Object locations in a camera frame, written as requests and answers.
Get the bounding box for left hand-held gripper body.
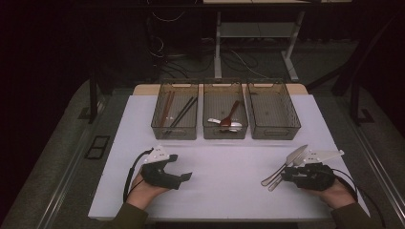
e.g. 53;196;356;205
140;144;183;191

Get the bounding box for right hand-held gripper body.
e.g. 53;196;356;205
288;149;346;192

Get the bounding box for metal table knife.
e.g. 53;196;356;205
261;144;309;187

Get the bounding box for metal fork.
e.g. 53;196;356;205
267;150;309;193

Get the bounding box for brown transparent plastic bin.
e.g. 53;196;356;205
245;78;302;141
202;78;249;140
150;78;200;141

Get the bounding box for brown wooden chopstick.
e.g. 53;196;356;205
161;91;177;127
159;91;173;127

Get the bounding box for white ceramic spoon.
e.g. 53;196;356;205
207;117;244;134

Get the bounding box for brown wooden spoon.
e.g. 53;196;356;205
219;99;243;128

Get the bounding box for person's left hand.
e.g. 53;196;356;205
125;173;170;211

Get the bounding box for person's right hand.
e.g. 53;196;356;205
305;178;357;210

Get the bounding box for black metal stand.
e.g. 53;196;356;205
77;70;111;125
348;79;377;127

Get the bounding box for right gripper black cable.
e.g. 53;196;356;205
331;167;387;229

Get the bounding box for metal floor rail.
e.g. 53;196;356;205
35;126;97;229
352;123;405;218

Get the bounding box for tangle of black floor cables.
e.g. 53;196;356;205
147;10;273;81

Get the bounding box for white metal desk frame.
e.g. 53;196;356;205
202;0;353;83

